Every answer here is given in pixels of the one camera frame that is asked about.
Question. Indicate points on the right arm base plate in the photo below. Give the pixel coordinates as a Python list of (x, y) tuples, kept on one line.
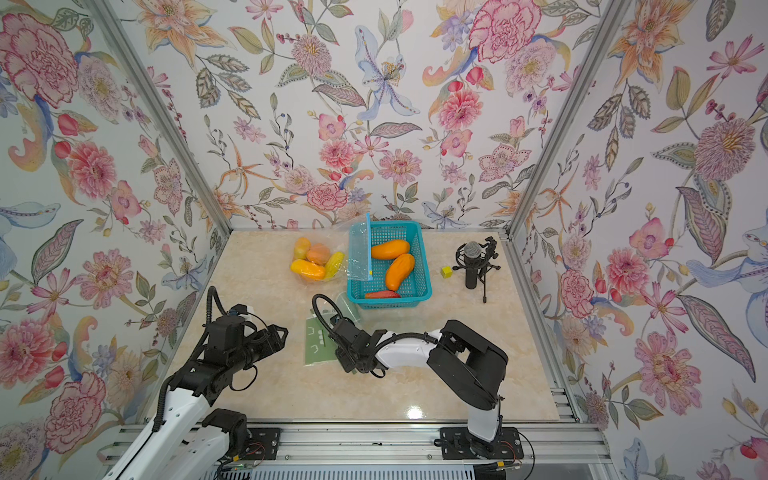
[(456, 443)]

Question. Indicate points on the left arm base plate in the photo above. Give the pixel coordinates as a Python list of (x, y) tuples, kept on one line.
[(257, 444)]

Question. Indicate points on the red mango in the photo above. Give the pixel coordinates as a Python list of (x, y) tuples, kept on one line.
[(384, 294)]

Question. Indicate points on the small yellow-orange mango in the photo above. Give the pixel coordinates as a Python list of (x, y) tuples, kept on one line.
[(301, 248)]

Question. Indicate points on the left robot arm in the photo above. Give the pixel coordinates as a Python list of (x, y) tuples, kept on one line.
[(188, 436)]

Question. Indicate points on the aluminium front rail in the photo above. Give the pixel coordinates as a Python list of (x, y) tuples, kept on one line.
[(315, 443)]

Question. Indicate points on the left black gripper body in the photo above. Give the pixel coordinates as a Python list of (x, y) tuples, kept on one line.
[(260, 346)]

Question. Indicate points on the clear green-zip bag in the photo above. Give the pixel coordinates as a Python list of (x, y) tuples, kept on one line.
[(319, 347)]

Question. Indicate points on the teal plastic basket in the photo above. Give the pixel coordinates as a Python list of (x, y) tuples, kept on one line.
[(388, 265)]

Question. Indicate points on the large orange mango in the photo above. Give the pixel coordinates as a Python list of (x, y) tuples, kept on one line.
[(318, 254)]

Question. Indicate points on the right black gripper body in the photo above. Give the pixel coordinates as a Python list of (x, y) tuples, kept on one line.
[(348, 361)]

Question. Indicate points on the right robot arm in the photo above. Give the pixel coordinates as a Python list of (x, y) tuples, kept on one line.
[(471, 366)]

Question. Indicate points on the black microphone on stand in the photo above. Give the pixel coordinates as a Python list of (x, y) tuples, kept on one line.
[(476, 260)]

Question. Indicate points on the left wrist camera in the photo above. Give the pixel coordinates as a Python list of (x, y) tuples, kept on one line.
[(240, 310)]

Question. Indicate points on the clear blue-zip bag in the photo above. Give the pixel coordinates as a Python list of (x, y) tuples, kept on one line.
[(353, 238)]

